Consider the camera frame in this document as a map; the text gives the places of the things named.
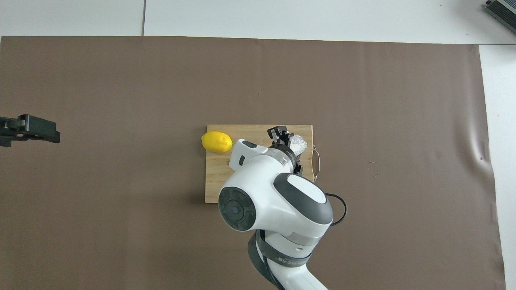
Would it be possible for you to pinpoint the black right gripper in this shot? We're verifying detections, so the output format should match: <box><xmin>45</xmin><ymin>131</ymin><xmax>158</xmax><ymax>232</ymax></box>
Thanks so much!
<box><xmin>267</xmin><ymin>126</ymin><xmax>304</xmax><ymax>176</ymax></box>

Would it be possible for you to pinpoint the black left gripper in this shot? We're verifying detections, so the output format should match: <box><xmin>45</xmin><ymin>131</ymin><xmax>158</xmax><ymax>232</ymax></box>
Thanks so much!
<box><xmin>0</xmin><ymin>115</ymin><xmax>60</xmax><ymax>147</ymax></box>

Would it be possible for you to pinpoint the small clear glass cup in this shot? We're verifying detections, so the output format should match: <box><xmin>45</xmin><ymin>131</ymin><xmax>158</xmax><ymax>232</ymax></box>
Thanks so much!
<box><xmin>288</xmin><ymin>135</ymin><xmax>308</xmax><ymax>156</ymax></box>

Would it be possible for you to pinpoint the yellow lemon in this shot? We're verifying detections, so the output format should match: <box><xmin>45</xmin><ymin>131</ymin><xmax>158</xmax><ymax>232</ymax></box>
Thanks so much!
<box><xmin>201</xmin><ymin>130</ymin><xmax>233</xmax><ymax>153</ymax></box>

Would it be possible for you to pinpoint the bamboo cutting board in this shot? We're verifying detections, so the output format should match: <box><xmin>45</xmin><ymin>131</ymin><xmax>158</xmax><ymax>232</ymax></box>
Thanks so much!
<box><xmin>205</xmin><ymin>124</ymin><xmax>321</xmax><ymax>204</ymax></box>

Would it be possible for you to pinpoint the brown paper table mat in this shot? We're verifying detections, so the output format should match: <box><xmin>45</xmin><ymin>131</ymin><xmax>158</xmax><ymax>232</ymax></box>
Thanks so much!
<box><xmin>0</xmin><ymin>35</ymin><xmax>506</xmax><ymax>290</ymax></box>

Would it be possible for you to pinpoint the grey ribbed metal device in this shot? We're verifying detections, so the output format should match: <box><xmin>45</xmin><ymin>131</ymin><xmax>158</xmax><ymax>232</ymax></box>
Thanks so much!
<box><xmin>484</xmin><ymin>0</ymin><xmax>516</xmax><ymax>23</ymax></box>

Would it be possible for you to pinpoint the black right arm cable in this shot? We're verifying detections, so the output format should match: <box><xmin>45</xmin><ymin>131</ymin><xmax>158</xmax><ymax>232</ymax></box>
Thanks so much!
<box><xmin>325</xmin><ymin>193</ymin><xmax>347</xmax><ymax>227</ymax></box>

